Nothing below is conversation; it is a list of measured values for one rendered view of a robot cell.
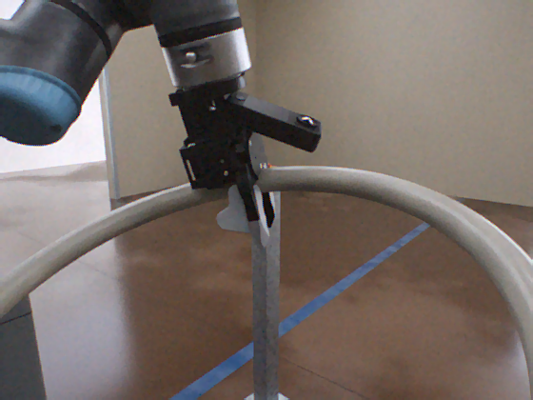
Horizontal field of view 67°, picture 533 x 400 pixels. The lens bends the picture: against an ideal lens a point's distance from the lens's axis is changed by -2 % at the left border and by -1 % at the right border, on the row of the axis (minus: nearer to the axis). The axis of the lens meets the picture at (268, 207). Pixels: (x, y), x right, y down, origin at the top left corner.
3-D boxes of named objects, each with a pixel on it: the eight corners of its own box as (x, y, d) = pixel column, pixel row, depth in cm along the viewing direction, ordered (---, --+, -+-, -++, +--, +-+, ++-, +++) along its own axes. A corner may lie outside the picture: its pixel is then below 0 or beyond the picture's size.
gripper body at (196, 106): (211, 170, 55) (184, 81, 50) (272, 161, 53) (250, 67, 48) (192, 195, 49) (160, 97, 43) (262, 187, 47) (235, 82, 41)
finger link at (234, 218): (228, 250, 54) (214, 184, 51) (272, 247, 52) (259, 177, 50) (221, 261, 51) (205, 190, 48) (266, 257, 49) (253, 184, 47)
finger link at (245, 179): (252, 212, 52) (239, 145, 49) (266, 211, 51) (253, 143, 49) (242, 226, 47) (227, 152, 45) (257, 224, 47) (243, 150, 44)
